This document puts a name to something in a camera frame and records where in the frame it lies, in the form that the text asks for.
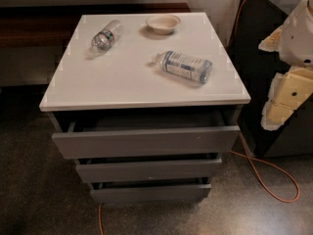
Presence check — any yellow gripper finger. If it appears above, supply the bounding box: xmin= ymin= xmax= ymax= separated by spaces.
xmin=261 ymin=66 xmax=313 ymax=131
xmin=258 ymin=25 xmax=283 ymax=52

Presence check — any grey drawer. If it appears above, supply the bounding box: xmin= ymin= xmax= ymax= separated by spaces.
xmin=75 ymin=158 xmax=222 ymax=183
xmin=52 ymin=113 xmax=240 ymax=159
xmin=90 ymin=178 xmax=211 ymax=205

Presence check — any grey middle drawer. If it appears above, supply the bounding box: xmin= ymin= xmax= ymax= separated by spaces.
xmin=75 ymin=158 xmax=222 ymax=183

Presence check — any green label plastic bottle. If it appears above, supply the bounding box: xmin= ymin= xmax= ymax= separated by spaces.
xmin=91 ymin=20 xmax=124 ymax=52

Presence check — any dark wooden bench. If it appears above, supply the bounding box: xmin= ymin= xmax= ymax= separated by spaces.
xmin=0 ymin=2 xmax=190 ymax=86

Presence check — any grey cabinet with white top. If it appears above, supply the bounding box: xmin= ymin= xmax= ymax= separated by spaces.
xmin=38 ymin=12 xmax=252 ymax=162

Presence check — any grey top drawer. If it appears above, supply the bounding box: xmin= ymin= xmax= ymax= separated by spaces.
xmin=52 ymin=113 xmax=240 ymax=159

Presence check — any grey bottom drawer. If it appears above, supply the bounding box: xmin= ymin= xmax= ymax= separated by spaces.
xmin=90 ymin=178 xmax=211 ymax=205

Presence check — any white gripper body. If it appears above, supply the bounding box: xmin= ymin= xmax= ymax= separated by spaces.
xmin=279 ymin=0 xmax=313 ymax=69

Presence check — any white paper bowl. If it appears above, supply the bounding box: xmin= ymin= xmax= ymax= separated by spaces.
xmin=146 ymin=14 xmax=181 ymax=35

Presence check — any blue label plastic bottle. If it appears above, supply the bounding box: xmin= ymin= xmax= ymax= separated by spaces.
xmin=152 ymin=51 xmax=212 ymax=84

